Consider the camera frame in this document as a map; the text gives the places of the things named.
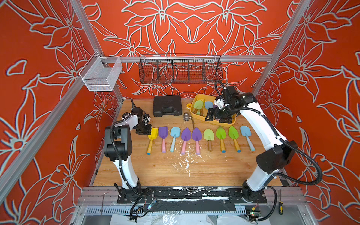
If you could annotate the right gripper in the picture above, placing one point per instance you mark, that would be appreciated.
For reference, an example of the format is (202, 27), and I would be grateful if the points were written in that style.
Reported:
(213, 110)

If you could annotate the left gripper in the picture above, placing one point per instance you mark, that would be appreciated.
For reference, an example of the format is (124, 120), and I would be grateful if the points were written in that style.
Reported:
(146, 131)

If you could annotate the yellow square shovel yellow handle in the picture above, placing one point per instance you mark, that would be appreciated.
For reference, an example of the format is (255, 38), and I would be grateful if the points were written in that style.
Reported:
(152, 136)

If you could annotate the purple square shovel pink handle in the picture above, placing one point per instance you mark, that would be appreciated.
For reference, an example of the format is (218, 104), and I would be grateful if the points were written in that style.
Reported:
(163, 133)

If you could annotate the green shovel yellow handle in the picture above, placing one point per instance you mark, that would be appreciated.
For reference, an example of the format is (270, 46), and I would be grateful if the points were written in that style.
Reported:
(221, 135)
(234, 135)

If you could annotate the light green shovel wooden handle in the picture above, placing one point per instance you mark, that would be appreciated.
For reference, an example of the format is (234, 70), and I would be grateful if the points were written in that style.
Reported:
(209, 137)

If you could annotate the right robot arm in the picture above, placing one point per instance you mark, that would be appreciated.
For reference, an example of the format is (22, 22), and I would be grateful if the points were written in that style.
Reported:
(278, 150)

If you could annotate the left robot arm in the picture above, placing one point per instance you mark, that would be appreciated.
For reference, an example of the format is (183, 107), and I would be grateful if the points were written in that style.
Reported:
(118, 147)

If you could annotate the blue shovel in box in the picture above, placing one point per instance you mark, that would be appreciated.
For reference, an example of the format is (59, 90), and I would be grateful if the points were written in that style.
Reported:
(208, 105)

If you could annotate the yellow plastic storage box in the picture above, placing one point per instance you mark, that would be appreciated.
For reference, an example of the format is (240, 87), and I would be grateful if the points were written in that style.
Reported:
(206, 98)

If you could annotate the black plastic tool case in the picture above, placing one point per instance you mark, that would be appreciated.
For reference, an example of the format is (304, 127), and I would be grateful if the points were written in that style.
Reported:
(167, 105)

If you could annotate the yellow tape roll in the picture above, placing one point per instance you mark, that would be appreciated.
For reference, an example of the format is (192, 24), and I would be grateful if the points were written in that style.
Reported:
(188, 106)

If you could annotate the yellow black screwdriver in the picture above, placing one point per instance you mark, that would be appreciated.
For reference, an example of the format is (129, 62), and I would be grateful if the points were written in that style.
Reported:
(280, 208)

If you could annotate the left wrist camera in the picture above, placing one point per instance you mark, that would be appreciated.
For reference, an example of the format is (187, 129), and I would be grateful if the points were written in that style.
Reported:
(142, 116)

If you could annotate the green shovel brown wooden handle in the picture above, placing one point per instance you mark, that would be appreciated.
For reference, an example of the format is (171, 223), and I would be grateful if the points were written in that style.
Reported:
(198, 107)

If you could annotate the black wire wall basket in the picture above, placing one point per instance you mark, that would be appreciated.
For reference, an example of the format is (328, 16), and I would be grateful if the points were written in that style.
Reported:
(170, 68)

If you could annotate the clear plastic wall bin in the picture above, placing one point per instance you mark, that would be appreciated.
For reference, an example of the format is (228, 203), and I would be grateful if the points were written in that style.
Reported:
(100, 74)

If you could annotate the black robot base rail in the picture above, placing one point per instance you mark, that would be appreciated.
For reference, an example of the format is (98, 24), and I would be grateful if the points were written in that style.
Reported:
(234, 195)

